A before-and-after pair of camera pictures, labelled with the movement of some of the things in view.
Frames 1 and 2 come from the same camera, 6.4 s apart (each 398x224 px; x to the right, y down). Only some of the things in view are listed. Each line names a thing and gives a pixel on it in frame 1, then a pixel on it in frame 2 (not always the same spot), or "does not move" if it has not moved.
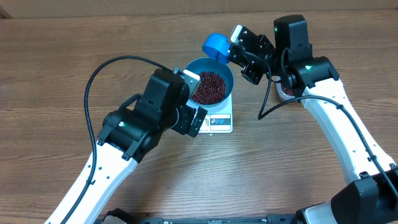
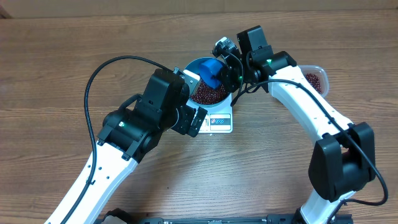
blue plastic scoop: x=216 y=46 to x=209 y=68
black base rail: x=121 y=216 does not move
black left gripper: x=182 y=125 does not move
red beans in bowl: x=211 y=89 does not move
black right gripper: x=249 y=70 to x=226 y=76
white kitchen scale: x=219 y=119 does not move
